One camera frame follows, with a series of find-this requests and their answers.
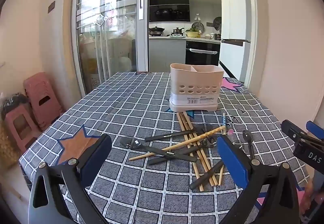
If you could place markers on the white refrigerator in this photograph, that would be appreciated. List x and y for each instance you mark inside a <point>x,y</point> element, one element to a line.
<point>234,11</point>

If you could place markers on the beige plastic utensil holder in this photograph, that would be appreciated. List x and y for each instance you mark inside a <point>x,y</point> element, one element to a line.
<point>193,87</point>

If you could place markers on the brown wall plate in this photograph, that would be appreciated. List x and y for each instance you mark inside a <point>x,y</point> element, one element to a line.
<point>51,5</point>

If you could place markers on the white wall hook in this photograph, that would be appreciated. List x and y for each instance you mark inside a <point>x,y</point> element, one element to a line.
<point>198,17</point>

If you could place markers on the orange patterned chopstick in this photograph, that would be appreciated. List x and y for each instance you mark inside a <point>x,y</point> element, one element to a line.
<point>177,145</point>

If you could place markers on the blue-grey checked tablecloth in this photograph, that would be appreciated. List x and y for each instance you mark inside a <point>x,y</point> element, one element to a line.
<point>131,102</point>

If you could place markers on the yellow bowl of greens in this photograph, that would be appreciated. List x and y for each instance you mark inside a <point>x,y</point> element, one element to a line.
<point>193,33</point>

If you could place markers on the stack of pink plastic stools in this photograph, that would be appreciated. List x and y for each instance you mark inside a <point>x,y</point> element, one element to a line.
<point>43,97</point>

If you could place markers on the black bag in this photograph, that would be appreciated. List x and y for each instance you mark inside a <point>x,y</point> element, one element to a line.
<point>12,105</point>

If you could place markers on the black wok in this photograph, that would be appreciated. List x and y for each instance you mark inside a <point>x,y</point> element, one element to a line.
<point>156,30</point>

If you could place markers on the black range hood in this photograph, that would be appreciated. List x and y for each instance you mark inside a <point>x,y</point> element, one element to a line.
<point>169,10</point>

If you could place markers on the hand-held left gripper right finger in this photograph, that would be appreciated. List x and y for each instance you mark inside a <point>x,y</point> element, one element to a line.
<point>232,160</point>

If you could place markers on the pink plastic stool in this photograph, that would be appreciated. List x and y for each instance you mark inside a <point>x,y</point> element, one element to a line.
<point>19,125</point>

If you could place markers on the sliding glass door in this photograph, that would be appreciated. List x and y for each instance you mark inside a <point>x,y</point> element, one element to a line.
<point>108,24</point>

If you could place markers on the steel saucepan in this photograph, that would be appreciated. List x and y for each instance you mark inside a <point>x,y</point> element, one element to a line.
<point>218,36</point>

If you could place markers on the black built-in oven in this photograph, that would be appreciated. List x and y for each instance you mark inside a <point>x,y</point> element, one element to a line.
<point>202,55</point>

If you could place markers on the bundle of plain wooden chopsticks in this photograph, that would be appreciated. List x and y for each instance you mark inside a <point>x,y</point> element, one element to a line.
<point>200,160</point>

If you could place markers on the small dark cooking pot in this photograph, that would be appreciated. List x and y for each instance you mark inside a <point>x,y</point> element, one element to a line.
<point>178,31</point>

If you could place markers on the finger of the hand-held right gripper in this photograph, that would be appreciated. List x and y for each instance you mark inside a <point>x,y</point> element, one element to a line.
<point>315,129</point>
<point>293,131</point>

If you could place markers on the person's right hand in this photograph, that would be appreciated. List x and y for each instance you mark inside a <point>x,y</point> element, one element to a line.
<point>308,193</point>

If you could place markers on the yellow woven sack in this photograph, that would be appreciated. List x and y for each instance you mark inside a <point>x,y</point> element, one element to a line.
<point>7,148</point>

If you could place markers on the round black fan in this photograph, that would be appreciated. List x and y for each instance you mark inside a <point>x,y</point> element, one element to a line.
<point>217,23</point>

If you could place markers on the round metal strainer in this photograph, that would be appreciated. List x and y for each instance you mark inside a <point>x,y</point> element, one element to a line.
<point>198,27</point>

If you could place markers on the blue patterned chopstick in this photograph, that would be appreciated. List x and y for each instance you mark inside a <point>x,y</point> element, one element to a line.
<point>224,122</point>

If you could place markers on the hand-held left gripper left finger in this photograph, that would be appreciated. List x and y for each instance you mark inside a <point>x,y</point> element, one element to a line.
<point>97,157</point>

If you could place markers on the black plastic spoon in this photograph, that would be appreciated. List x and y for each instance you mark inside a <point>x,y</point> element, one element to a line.
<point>164,135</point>
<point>162,160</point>
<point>247,136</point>
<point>205,176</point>
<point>131,143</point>

